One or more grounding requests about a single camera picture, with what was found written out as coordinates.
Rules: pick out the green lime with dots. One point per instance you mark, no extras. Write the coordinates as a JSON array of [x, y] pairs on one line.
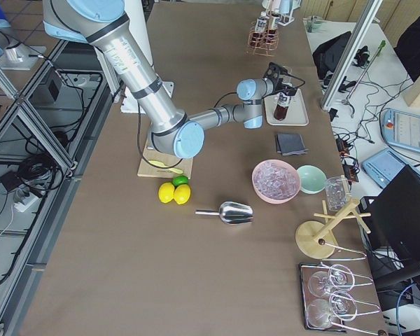
[[180, 180]]

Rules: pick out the black monitor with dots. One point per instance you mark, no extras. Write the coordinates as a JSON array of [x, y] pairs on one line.
[[395, 216]]

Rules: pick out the folded grey cloth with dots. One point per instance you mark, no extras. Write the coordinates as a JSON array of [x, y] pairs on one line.
[[290, 144]]

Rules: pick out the blue teach pendant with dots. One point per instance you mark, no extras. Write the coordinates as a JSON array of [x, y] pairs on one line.
[[383, 166], [401, 129]]

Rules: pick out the hanging wine glass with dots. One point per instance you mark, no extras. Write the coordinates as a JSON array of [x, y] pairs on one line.
[[336, 311], [333, 278]]

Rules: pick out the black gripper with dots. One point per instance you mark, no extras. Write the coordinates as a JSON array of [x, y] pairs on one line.
[[281, 85]]

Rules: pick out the steel ice scoop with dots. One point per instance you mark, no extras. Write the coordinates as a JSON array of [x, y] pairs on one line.
[[231, 213]]

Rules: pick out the yellow plastic knife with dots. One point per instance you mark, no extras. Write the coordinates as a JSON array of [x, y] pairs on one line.
[[161, 165]]

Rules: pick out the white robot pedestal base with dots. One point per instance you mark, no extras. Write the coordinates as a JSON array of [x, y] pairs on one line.
[[140, 21]]

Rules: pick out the pink bowl of ice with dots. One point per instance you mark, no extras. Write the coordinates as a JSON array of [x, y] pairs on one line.
[[275, 181]]

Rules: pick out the tea bottle white cap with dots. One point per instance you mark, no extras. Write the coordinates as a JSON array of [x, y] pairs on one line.
[[272, 26], [259, 30]]

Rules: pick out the white cup rack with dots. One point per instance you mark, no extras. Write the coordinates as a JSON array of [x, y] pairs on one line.
[[284, 8]]

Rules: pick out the glass mug on stand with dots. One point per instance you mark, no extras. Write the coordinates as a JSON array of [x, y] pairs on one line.
[[337, 192]]

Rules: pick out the yellow lemon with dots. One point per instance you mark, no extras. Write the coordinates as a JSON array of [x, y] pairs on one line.
[[182, 194], [166, 192]]

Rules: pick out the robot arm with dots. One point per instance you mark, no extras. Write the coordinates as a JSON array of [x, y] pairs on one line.
[[106, 26]]

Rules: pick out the wooden cup tree stand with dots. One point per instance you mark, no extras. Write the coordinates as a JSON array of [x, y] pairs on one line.
[[316, 239]]

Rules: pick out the green bowl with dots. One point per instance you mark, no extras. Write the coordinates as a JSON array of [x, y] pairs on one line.
[[312, 179]]

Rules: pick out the black bag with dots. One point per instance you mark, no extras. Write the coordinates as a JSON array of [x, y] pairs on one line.
[[327, 56]]

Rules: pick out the copper wire bottle basket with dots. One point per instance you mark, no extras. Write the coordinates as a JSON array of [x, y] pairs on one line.
[[265, 49]]

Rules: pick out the cream rabbit serving tray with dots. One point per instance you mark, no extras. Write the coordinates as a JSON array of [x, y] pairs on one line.
[[296, 115]]

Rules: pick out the bamboo cutting board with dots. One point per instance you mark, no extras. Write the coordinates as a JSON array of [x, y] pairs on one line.
[[146, 170]]

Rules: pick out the black glass rack tray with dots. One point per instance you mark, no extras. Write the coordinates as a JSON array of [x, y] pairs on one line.
[[306, 270]]

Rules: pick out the aluminium frame post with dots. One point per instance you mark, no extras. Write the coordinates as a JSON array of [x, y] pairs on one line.
[[357, 36]]

